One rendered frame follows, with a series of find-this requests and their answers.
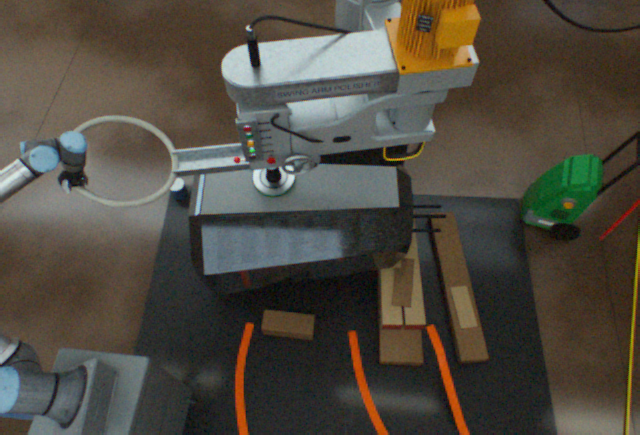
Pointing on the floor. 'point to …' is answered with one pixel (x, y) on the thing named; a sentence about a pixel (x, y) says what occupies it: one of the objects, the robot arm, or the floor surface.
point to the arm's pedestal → (131, 395)
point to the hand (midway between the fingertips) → (70, 185)
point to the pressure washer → (569, 192)
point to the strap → (357, 379)
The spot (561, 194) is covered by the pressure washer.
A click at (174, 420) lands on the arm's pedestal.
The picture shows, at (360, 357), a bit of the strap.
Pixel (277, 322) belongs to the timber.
